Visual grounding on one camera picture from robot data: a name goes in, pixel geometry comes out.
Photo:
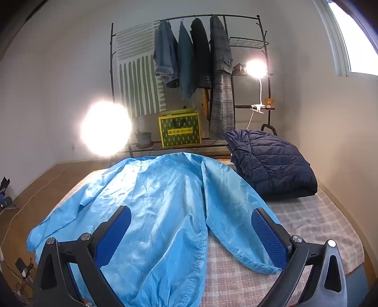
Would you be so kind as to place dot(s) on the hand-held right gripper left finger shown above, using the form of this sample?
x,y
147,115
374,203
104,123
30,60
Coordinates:
x,y
118,230

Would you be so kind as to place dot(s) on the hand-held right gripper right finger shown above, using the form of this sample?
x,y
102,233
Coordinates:
x,y
268,236

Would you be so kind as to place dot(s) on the light blue coat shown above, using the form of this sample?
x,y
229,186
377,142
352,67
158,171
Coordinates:
x,y
165,206

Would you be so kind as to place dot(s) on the black metal clothes rack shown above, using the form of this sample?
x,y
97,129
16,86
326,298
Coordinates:
x,y
248,44

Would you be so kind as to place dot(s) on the plaid blanket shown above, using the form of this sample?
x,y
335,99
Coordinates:
x,y
295,236

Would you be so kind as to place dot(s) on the navy quilted jacket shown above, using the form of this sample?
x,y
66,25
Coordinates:
x,y
265,165

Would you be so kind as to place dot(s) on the small potted plant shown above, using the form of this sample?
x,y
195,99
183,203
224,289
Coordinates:
x,y
143,140

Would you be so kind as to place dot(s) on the yellow patterned box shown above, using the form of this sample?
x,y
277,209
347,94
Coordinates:
x,y
180,130

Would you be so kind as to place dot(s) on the black and blue device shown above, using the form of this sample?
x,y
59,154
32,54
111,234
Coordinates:
x,y
4,194

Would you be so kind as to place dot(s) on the small teddy bear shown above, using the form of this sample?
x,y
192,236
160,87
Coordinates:
x,y
269,102

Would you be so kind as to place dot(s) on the mustard yellow cloth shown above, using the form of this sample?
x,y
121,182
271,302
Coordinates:
x,y
204,100

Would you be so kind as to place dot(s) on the white clip lamp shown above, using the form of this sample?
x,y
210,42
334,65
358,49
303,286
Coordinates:
x,y
256,68

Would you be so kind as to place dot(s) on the teal shirt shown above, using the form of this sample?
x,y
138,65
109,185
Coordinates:
x,y
186,65

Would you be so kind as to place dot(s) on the black coat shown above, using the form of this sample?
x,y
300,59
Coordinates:
x,y
200,53

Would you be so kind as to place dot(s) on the window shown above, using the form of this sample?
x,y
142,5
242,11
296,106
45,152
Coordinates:
x,y
354,44

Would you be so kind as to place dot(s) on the green striped wall cloth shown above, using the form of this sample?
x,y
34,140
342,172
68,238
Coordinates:
x,y
135,85

